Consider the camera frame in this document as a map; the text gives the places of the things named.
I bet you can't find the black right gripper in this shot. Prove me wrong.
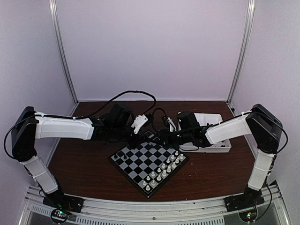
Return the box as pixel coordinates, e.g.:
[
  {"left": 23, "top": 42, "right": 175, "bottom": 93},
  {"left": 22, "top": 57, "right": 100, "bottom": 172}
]
[{"left": 150, "top": 129, "right": 192, "bottom": 149}]

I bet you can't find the white plastic divided tray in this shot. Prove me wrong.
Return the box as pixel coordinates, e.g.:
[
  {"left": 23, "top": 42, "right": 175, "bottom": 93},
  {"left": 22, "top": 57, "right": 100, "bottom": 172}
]
[{"left": 179, "top": 112, "right": 232, "bottom": 153}]

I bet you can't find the black white chessboard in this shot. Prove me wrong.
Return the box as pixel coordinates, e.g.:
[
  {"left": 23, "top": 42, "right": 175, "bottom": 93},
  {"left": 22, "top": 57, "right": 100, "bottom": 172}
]
[{"left": 108, "top": 142, "right": 189, "bottom": 198}]

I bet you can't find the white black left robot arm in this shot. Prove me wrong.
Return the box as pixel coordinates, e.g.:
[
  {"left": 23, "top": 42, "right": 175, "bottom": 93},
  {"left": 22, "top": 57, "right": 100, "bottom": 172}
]
[{"left": 3, "top": 104, "right": 148, "bottom": 208}]

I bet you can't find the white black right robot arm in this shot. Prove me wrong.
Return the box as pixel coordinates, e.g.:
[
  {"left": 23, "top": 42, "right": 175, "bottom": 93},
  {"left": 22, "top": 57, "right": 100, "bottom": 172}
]
[{"left": 159, "top": 104, "right": 287, "bottom": 207}]

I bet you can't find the white chess piece row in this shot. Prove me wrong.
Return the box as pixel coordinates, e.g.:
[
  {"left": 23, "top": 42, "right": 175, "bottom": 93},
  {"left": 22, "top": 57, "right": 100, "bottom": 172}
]
[{"left": 138, "top": 151, "right": 189, "bottom": 198}]

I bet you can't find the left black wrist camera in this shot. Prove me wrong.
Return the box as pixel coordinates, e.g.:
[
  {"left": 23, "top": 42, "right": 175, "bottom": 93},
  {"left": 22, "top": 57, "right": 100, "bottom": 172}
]
[{"left": 144, "top": 113, "right": 154, "bottom": 126}]

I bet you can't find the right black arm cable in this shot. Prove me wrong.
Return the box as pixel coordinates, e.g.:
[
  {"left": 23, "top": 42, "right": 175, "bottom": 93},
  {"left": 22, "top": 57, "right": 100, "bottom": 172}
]
[{"left": 151, "top": 107, "right": 168, "bottom": 134}]

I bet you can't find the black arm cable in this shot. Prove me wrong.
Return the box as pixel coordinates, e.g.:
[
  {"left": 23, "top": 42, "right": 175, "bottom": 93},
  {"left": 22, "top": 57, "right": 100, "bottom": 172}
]
[
  {"left": 151, "top": 107, "right": 168, "bottom": 134},
  {"left": 75, "top": 90, "right": 157, "bottom": 118}
]

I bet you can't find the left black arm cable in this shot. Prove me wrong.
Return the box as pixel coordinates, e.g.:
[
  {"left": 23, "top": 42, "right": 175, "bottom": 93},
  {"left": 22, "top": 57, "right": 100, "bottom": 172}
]
[{"left": 75, "top": 90, "right": 157, "bottom": 118}]

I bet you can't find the front aluminium rail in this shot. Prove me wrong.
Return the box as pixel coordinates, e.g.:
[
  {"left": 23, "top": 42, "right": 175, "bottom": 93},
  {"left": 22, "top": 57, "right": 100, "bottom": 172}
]
[{"left": 17, "top": 185, "right": 292, "bottom": 225}]

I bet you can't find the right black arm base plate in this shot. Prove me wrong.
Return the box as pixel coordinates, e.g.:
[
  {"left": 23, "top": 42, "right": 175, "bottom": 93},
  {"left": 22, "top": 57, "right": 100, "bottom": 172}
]
[{"left": 224, "top": 187, "right": 265, "bottom": 212}]

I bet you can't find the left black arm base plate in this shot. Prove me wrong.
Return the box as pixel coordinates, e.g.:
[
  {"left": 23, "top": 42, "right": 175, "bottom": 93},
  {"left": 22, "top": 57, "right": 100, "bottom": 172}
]
[{"left": 43, "top": 189, "right": 84, "bottom": 213}]

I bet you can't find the right aluminium frame post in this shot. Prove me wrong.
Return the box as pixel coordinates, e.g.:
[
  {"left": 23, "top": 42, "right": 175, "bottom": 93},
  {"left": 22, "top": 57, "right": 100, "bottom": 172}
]
[{"left": 226, "top": 0, "right": 255, "bottom": 105}]

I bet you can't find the aluminium frame post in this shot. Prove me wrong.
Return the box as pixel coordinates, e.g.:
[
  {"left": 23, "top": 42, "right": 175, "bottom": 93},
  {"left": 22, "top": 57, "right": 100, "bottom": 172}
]
[
  {"left": 226, "top": 0, "right": 255, "bottom": 105},
  {"left": 49, "top": 0, "right": 79, "bottom": 105}
]

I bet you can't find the left aluminium frame post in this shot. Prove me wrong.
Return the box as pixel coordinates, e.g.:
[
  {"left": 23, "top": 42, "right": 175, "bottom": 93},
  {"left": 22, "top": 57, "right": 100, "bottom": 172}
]
[{"left": 49, "top": 0, "right": 79, "bottom": 105}]

